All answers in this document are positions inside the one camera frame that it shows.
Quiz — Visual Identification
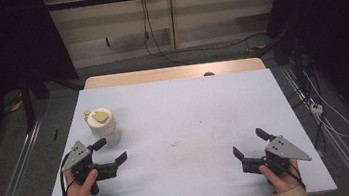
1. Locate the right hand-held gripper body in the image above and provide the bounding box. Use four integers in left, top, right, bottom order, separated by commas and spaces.
238, 131, 315, 182

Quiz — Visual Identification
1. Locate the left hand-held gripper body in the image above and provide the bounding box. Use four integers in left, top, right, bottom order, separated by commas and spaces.
57, 136, 122, 196

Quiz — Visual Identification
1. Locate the glass jar with cream lid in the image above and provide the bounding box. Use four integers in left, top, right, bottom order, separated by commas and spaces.
82, 104, 124, 150

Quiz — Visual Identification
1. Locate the person's right hand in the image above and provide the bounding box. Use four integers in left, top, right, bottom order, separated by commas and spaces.
258, 157, 304, 196

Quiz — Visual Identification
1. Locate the person's left hand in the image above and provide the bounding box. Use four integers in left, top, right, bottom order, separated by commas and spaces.
64, 166, 102, 196

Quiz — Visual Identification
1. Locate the small black floor object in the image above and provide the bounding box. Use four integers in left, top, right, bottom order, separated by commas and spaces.
51, 127, 61, 142

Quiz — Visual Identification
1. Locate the white power strip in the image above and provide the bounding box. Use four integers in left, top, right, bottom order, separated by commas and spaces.
309, 101, 325, 117

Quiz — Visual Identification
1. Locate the black metal stand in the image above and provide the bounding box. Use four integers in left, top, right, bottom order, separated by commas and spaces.
15, 63, 90, 135

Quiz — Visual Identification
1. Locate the yellow floor tape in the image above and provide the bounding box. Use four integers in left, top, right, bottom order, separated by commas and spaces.
7, 90, 26, 114
246, 43, 267, 54

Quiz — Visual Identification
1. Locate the light wooden table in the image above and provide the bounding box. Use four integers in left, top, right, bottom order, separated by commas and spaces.
82, 55, 267, 92

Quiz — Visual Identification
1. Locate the black curtain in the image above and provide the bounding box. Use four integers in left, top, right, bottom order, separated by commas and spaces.
0, 0, 90, 181
260, 0, 349, 159

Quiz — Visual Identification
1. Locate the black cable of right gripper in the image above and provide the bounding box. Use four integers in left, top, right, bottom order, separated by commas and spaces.
285, 158, 308, 195

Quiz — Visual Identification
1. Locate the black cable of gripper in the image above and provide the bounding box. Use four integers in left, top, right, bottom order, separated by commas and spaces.
55, 150, 79, 196
285, 158, 308, 195

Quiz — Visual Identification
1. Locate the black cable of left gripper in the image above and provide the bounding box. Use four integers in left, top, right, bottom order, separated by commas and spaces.
55, 150, 79, 196

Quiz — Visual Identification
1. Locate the black floor cable bundle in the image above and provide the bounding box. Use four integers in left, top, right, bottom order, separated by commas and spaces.
280, 59, 329, 152

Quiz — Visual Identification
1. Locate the white floor cable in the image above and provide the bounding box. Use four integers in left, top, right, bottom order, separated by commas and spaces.
302, 66, 349, 144

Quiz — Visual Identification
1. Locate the black cable along floor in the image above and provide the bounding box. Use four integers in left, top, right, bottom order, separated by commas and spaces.
155, 31, 270, 60

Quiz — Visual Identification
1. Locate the black hanging wall cable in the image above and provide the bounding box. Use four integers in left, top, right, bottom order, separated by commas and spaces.
137, 0, 193, 71

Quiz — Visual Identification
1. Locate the beige vertical wall strip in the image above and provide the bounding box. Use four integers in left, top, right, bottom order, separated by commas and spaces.
165, 0, 181, 51

